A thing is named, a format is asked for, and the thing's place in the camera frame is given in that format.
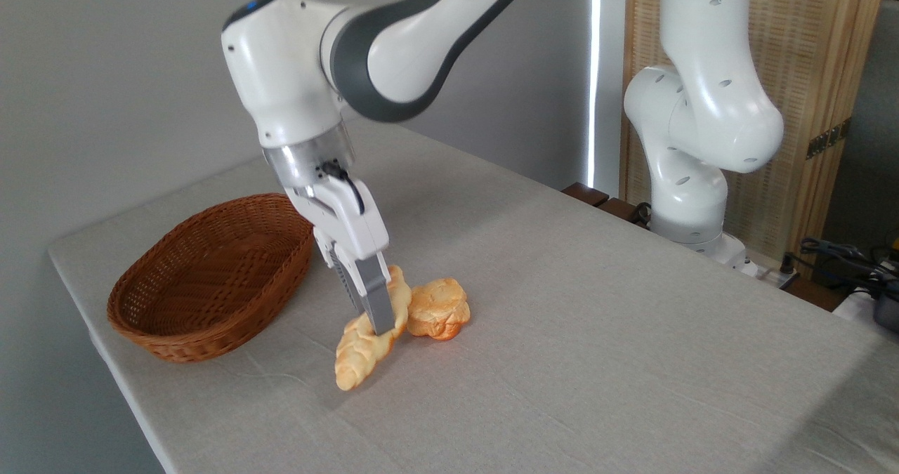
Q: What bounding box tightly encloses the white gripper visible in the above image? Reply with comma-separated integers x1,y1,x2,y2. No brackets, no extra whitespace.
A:
284,172,395,336

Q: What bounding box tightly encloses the long braided bread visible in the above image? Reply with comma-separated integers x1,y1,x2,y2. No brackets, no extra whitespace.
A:
334,265,412,392

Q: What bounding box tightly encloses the dark grey device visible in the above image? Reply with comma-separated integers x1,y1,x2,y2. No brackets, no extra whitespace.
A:
873,281,899,333

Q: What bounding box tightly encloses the round bread bun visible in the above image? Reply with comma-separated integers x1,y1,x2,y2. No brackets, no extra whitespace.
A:
407,278,471,341

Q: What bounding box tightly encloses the dark wooden block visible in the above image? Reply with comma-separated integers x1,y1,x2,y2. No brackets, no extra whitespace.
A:
597,197,644,224
562,183,610,208

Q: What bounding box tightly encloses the grey tablecloth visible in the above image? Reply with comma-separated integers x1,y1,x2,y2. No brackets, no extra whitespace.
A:
48,119,899,474

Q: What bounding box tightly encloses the brown wicker basket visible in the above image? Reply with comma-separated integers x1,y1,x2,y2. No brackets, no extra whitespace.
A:
107,193,315,363

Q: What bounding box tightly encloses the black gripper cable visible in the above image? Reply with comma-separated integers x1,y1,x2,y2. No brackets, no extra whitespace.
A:
320,161,366,215

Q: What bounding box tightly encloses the bamboo folding screen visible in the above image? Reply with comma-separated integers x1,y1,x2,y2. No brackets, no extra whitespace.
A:
619,0,889,264

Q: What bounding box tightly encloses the black cable bundle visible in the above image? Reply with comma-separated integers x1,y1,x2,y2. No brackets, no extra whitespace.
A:
799,237,899,287

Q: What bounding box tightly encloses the metal screen hinge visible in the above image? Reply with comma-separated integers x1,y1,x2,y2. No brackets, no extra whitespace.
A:
806,119,852,160

